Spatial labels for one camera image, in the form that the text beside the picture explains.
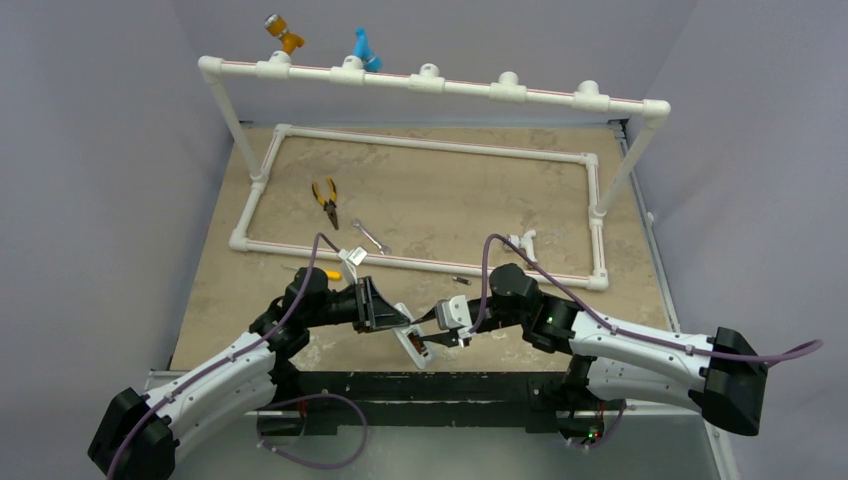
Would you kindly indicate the blue hose nozzle fitting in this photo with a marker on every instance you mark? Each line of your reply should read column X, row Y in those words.
column 362, row 50

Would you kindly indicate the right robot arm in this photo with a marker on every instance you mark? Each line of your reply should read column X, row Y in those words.
column 611, row 359

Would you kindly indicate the white remote control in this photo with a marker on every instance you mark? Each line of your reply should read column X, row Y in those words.
column 410, row 337

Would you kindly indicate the orange hose nozzle fitting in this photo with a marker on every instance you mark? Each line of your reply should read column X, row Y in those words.
column 278, row 28

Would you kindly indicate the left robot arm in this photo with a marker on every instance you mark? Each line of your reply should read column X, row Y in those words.
column 145, row 435

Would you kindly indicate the yellow handled screwdriver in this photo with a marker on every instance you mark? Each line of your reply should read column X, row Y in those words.
column 331, row 274

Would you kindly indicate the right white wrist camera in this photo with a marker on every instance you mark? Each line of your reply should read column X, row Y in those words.
column 453, row 315

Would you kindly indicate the yellow handled pliers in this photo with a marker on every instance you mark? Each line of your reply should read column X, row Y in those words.
column 328, row 203

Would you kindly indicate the silver open-end wrench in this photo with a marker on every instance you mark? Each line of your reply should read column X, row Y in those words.
column 382, row 247

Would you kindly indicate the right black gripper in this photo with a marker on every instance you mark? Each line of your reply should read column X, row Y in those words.
column 490, row 319

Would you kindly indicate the aluminium extrusion rail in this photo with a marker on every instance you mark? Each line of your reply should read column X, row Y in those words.
column 555, row 391

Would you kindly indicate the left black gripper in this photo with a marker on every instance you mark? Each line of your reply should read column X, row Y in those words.
column 372, row 312

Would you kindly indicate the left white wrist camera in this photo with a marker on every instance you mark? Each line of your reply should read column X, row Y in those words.
column 350, row 260

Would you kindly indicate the white PVC tap fitting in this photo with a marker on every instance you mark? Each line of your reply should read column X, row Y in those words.
column 525, row 243

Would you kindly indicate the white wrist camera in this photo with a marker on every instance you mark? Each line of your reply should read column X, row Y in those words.
column 350, row 260
column 453, row 315

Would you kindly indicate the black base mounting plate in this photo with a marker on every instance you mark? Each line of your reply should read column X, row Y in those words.
column 325, row 413

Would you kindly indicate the white PVC pipe frame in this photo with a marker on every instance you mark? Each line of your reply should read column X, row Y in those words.
column 428, row 80

